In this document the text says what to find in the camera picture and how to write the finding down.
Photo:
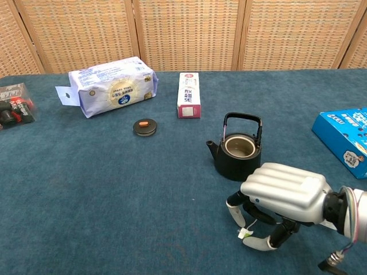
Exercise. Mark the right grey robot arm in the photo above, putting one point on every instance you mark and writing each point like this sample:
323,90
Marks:
355,212

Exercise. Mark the blue cookie box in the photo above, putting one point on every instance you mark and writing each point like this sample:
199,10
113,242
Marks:
341,134

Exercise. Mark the black teapot lid orange knob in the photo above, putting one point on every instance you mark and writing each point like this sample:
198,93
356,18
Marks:
145,129

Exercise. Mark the red black small packet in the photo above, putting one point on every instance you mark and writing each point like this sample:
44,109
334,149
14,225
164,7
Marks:
15,109

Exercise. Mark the blue table mat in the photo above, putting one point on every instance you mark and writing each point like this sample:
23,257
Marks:
114,186

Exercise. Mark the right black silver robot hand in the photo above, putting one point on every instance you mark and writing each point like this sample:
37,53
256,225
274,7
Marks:
284,186

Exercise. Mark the wicker folding screen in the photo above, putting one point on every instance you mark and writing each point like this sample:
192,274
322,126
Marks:
183,31

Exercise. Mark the white pink toothpaste box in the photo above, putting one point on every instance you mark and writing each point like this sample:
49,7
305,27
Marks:
188,97

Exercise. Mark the white tissue pack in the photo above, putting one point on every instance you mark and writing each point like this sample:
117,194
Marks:
114,86

